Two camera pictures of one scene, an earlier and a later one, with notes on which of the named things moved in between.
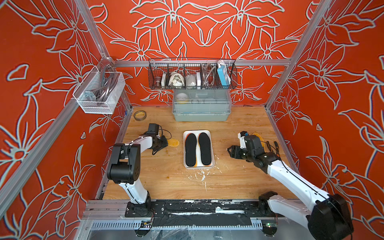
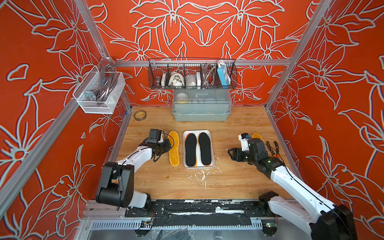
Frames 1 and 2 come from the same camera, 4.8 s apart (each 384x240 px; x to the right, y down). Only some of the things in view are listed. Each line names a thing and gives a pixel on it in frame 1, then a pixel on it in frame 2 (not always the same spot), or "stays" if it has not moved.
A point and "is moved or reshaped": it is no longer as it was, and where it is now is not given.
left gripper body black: (161, 143) -> (163, 147)
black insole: (204, 143) stays
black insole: (190, 145) stays
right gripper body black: (242, 154) stays
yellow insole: (173, 142) is moved or reshaped
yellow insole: (261, 140) stays
